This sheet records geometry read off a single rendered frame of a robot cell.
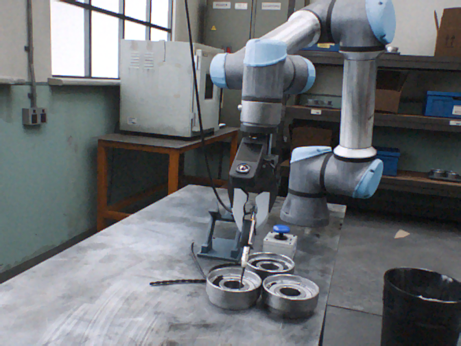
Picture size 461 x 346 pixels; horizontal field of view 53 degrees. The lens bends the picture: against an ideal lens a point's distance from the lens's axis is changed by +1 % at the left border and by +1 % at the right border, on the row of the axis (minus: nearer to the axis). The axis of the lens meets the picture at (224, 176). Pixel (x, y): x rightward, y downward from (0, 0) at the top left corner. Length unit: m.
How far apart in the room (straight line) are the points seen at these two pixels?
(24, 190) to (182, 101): 1.13
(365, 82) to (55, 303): 0.90
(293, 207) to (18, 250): 1.85
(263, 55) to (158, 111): 2.40
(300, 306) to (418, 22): 4.23
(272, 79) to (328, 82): 4.04
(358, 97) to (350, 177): 0.22
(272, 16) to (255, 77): 3.92
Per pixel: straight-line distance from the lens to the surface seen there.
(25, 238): 2.89
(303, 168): 1.38
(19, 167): 2.76
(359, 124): 1.30
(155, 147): 2.99
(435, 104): 4.39
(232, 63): 1.00
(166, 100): 3.19
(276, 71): 0.85
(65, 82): 2.88
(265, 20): 4.76
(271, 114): 0.85
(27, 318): 0.88
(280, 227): 1.12
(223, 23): 4.87
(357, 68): 1.27
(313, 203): 1.40
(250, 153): 0.83
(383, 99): 4.31
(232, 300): 0.87
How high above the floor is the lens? 1.21
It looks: 12 degrees down
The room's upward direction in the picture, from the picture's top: 4 degrees clockwise
